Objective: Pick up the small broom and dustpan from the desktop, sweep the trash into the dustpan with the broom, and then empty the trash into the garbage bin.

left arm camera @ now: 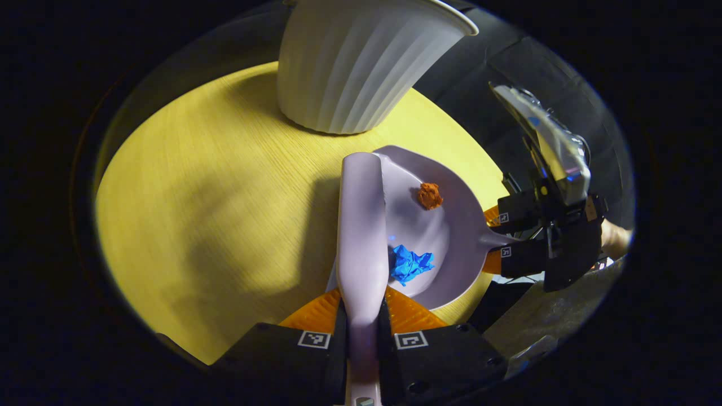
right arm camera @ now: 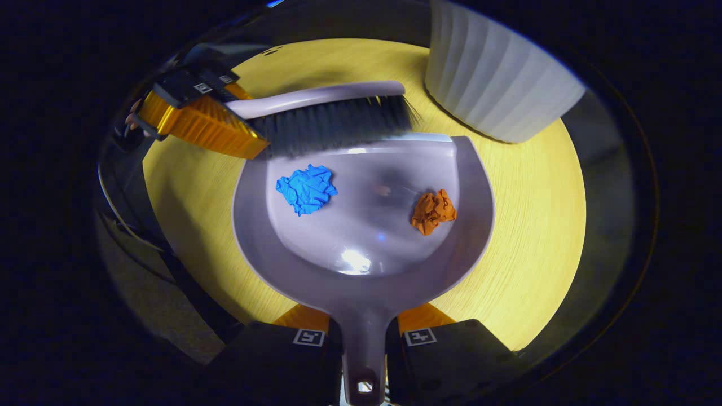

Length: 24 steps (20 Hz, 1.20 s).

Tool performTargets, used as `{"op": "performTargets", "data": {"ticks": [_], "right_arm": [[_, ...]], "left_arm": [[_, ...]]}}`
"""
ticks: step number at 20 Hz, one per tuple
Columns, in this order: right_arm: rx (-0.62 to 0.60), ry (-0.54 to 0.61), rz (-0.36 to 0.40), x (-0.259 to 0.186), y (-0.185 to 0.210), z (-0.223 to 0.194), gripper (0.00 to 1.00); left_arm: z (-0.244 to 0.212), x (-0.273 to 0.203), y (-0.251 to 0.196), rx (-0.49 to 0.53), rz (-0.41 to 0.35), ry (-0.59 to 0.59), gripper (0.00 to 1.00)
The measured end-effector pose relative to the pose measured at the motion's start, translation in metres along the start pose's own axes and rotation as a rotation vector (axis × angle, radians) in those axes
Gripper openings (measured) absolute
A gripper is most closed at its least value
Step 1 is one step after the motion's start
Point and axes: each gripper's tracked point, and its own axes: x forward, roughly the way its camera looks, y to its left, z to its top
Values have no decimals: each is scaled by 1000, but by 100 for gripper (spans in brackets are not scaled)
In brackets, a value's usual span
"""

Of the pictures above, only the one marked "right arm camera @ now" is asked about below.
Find thin gripper cable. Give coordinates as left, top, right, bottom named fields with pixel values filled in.
left=97, top=164, right=167, bottom=254

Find blue paper ball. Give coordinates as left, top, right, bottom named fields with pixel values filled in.
left=275, top=164, right=338, bottom=217

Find white ribbed garbage bin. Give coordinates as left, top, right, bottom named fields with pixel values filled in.
left=424, top=0, right=587, bottom=143

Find person's grey printed clothing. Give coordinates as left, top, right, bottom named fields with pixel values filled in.
left=96, top=211, right=226, bottom=364

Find orange paper ball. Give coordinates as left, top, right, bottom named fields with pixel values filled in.
left=410, top=189, right=457, bottom=236

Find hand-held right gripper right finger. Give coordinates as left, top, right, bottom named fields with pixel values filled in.
left=385, top=303, right=526, bottom=406

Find pale lilac dustpan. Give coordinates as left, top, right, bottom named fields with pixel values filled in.
left=231, top=133, right=496, bottom=406

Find small pale lilac broom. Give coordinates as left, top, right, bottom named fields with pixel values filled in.
left=224, top=81, right=419, bottom=160

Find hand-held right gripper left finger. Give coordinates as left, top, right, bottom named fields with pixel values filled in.
left=206, top=303, right=344, bottom=406

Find yellow wooden desktop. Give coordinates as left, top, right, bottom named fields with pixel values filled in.
left=142, top=38, right=587, bottom=353

